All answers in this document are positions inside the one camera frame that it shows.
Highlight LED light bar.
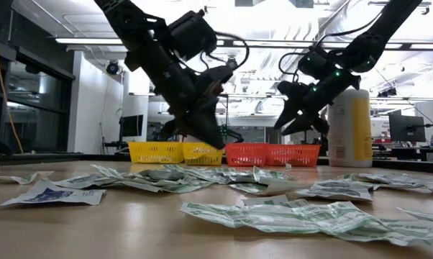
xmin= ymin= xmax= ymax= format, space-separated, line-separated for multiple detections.
xmin=54 ymin=37 xmax=433 ymax=51

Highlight white yellow wipes canister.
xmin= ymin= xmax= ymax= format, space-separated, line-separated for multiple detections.
xmin=327 ymin=88 xmax=374 ymax=168

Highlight white alcohol pad packet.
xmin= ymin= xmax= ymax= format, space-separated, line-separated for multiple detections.
xmin=53 ymin=173 xmax=120 ymax=190
xmin=294 ymin=188 xmax=375 ymax=201
xmin=0 ymin=178 xmax=106 ymax=208
xmin=311 ymin=178 xmax=379 ymax=191

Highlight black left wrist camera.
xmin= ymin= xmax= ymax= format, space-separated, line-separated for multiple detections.
xmin=168 ymin=9 xmax=218 ymax=61

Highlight white antiseptic towelette packet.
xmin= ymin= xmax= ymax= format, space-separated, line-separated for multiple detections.
xmin=342 ymin=172 xmax=426 ymax=188

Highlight orange plastic basket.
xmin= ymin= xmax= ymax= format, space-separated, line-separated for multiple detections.
xmin=224 ymin=142 xmax=271 ymax=168
xmin=268 ymin=144 xmax=322 ymax=168

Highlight black left camera cable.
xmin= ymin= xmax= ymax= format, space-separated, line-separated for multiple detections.
xmin=200 ymin=31 xmax=250 ymax=72

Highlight yellow plastic basket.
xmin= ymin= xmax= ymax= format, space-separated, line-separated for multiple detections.
xmin=182 ymin=142 xmax=226 ymax=166
xmin=128 ymin=142 xmax=185 ymax=165

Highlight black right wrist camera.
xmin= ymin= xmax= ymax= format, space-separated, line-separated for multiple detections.
xmin=297 ymin=46 xmax=344 ymax=81

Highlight black track spotlights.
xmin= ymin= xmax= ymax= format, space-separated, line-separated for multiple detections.
xmin=377 ymin=86 xmax=398 ymax=99

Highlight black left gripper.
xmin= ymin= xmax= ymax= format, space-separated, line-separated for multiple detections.
xmin=124 ymin=34 xmax=235 ymax=150

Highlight computer monitor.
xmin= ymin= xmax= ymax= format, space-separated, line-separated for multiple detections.
xmin=388 ymin=114 xmax=427 ymax=143
xmin=119 ymin=114 xmax=145 ymax=138

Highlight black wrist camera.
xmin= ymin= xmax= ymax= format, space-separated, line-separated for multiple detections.
xmin=168 ymin=9 xmax=218 ymax=61
xmin=297 ymin=46 xmax=344 ymax=81

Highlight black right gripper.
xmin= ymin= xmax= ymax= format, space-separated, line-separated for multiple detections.
xmin=273 ymin=70 xmax=362 ymax=137

